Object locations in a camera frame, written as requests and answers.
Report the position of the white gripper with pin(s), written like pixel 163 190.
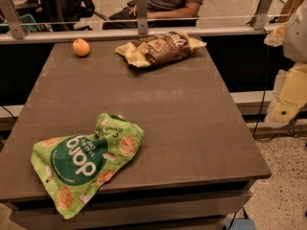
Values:
pixel 296 38

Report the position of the green rice chip bag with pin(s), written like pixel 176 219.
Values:
pixel 73 168

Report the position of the brown chip bag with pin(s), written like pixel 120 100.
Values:
pixel 159 49

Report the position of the seated person in grey shirt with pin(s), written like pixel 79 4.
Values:
pixel 167 9

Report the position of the black keyboard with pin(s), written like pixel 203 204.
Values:
pixel 127 13

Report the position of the orange fruit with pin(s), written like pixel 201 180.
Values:
pixel 81 48

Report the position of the black office chair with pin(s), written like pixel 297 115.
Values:
pixel 64 14

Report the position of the green crate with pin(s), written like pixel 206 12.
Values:
pixel 27 21

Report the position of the middle metal glass bracket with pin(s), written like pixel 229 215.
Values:
pixel 142 20

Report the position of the left metal glass bracket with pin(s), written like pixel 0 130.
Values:
pixel 17 29

